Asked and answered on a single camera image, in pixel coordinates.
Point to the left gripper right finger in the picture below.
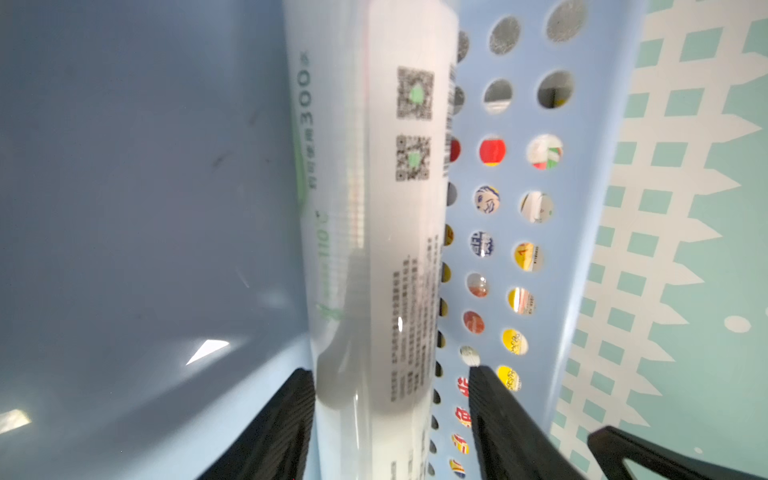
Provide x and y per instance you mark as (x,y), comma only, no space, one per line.
(509,444)

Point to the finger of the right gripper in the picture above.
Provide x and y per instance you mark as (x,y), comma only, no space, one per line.
(612,448)

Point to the white green plastic wrap roll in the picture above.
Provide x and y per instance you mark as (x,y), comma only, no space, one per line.
(372,99)

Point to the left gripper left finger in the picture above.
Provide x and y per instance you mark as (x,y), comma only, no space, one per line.
(275,445)

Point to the light blue plastic basket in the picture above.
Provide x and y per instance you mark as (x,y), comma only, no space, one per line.
(153,294)

